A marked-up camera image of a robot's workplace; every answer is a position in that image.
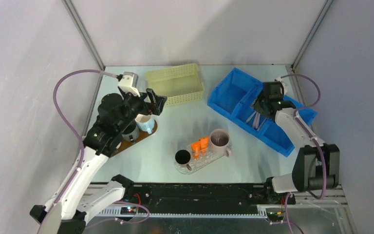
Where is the light blue toothbrush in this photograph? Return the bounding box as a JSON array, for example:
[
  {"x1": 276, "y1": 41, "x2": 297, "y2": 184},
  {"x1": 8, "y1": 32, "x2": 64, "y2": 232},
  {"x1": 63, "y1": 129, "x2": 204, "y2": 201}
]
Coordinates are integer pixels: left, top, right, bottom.
[{"x1": 246, "y1": 112, "x2": 256, "y2": 123}]

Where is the brown mug black inside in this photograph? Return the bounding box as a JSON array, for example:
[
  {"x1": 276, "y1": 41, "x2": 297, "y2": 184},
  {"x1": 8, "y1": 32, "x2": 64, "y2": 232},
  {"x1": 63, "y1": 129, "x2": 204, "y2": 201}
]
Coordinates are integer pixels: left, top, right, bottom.
[{"x1": 175, "y1": 150, "x2": 192, "y2": 171}]

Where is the pink mug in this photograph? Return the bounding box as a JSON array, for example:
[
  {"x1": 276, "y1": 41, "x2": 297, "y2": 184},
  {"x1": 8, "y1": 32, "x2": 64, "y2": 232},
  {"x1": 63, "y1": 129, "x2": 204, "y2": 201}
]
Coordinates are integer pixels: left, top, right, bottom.
[{"x1": 209, "y1": 129, "x2": 232, "y2": 157}]

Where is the blue plastic divided bin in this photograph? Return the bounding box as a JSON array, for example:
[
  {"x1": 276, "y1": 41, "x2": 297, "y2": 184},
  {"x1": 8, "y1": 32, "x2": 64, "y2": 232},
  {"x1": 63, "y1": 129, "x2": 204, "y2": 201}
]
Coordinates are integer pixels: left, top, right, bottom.
[{"x1": 207, "y1": 68, "x2": 317, "y2": 156}]

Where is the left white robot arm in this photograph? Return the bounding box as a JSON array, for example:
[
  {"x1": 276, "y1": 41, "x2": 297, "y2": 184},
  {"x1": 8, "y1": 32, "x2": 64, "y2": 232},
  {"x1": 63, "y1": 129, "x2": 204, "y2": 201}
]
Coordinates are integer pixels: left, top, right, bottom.
[{"x1": 30, "y1": 88, "x2": 167, "y2": 234}]

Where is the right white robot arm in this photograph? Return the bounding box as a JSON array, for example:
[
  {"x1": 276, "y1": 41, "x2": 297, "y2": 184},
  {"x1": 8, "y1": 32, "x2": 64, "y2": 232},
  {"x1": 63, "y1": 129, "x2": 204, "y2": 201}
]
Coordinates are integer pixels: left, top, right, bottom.
[{"x1": 252, "y1": 81, "x2": 340, "y2": 204}]

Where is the light blue mug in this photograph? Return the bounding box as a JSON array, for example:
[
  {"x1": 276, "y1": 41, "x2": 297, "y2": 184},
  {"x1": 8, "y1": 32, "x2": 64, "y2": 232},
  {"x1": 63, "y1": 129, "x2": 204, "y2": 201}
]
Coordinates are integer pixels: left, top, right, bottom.
[{"x1": 135, "y1": 114, "x2": 155, "y2": 134}]

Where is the clear textured oval tray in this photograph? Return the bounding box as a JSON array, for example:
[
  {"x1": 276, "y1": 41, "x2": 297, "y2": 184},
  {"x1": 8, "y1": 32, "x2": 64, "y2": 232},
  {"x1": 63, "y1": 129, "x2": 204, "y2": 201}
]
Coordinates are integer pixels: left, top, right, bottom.
[{"x1": 174, "y1": 145, "x2": 224, "y2": 175}]

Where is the brown wooden oval tray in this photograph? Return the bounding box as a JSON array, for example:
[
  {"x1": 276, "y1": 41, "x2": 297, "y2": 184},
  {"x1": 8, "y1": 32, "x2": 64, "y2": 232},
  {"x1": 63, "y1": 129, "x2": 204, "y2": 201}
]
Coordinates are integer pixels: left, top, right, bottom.
[{"x1": 111, "y1": 120, "x2": 158, "y2": 157}]

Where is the dark grey mug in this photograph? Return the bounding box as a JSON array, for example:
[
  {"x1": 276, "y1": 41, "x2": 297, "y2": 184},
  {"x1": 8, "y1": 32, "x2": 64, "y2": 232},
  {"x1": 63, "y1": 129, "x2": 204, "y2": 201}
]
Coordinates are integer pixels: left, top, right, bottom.
[{"x1": 122, "y1": 124, "x2": 140, "y2": 143}]

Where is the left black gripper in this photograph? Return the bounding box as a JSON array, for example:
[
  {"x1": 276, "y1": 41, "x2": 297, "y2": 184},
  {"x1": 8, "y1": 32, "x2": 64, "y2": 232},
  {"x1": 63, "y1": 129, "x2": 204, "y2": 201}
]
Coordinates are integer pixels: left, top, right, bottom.
[{"x1": 116, "y1": 88, "x2": 167, "y2": 132}]

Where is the orange toothpaste tube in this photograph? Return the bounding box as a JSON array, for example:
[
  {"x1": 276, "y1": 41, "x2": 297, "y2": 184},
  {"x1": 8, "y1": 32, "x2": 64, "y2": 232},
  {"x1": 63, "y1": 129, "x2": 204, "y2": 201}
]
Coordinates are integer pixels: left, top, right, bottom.
[
  {"x1": 199, "y1": 136, "x2": 209, "y2": 154},
  {"x1": 190, "y1": 141, "x2": 201, "y2": 159}
]

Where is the yellow perforated plastic basket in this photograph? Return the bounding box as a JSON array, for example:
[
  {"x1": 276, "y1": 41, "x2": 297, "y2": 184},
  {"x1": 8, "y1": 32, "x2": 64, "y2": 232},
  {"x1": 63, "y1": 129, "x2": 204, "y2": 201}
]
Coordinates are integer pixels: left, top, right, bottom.
[{"x1": 145, "y1": 63, "x2": 205, "y2": 106}]

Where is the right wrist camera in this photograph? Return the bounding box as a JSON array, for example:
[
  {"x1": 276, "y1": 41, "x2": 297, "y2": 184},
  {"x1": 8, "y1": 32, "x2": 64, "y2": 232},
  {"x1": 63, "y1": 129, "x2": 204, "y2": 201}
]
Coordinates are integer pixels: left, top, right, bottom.
[{"x1": 275, "y1": 77, "x2": 288, "y2": 95}]

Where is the clear textured plastic box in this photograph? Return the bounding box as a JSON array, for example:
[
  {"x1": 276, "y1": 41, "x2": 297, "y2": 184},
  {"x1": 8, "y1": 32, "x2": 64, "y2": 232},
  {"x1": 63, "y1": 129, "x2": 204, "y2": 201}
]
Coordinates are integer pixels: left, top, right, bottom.
[{"x1": 189, "y1": 136, "x2": 211, "y2": 162}]

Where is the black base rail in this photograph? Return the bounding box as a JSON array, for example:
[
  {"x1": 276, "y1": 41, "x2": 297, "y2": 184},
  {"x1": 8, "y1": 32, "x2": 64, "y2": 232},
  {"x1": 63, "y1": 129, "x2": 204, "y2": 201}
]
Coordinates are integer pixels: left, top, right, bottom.
[{"x1": 121, "y1": 180, "x2": 295, "y2": 215}]

